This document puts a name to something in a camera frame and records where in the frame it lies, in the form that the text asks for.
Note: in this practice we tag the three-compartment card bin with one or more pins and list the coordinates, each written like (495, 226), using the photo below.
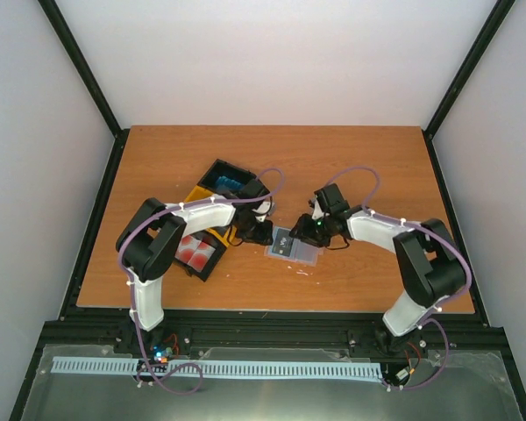
(210, 212)

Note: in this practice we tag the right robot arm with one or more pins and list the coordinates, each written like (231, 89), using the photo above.
(432, 269)

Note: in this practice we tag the pink leather card holder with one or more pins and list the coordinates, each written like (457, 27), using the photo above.
(305, 254)

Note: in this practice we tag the right black frame post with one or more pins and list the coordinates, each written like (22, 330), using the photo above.
(486, 34)

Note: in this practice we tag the black aluminium rail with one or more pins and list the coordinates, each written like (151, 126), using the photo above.
(199, 330)

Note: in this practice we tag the black VIP card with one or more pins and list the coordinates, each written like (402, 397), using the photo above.
(284, 247)

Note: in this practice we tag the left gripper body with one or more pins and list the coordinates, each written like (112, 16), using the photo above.
(241, 231)

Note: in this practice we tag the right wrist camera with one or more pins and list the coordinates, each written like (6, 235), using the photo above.
(317, 211)

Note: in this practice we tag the red and white card stack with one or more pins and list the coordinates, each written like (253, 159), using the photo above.
(194, 253)

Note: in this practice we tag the light blue cable duct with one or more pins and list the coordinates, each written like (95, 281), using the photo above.
(228, 369)

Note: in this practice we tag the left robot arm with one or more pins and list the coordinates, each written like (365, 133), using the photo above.
(147, 246)

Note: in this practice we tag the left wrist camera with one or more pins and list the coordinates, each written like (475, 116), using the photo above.
(263, 211)

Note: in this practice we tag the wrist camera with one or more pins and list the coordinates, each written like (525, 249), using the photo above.
(263, 211)
(317, 211)

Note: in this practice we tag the left black frame post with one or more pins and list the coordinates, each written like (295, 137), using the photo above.
(66, 37)

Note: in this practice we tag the black frame post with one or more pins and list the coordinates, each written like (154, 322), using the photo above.
(486, 34)
(66, 37)

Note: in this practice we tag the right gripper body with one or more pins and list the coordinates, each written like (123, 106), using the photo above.
(323, 231)

